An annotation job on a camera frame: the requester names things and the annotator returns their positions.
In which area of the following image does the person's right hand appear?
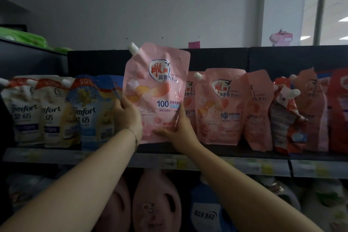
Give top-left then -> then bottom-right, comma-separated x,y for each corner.
153,103 -> 202,154

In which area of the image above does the person's left hand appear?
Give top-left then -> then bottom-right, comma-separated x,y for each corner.
113,94 -> 144,143

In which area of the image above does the dark metal shelf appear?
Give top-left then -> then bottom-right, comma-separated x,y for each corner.
0,37 -> 348,232

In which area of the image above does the person's right forearm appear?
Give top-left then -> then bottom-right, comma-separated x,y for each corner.
187,141 -> 324,232

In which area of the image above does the person's left forearm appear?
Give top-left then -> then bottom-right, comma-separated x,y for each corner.
0,128 -> 139,232

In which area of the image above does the blue detergent jug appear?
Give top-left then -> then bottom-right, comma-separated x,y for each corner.
190,177 -> 232,232

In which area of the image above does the white detergent jug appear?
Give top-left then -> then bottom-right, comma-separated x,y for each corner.
301,179 -> 348,230
260,178 -> 302,212

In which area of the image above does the white refill pouch red lettering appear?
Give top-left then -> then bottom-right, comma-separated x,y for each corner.
7,174 -> 55,208

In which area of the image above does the pink bagged item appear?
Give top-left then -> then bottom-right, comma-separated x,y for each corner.
268,29 -> 294,47

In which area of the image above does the grey vertical pole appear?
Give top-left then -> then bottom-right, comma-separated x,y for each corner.
312,0 -> 330,46

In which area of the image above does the thin chain bracelet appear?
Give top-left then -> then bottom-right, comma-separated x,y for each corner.
124,127 -> 140,154

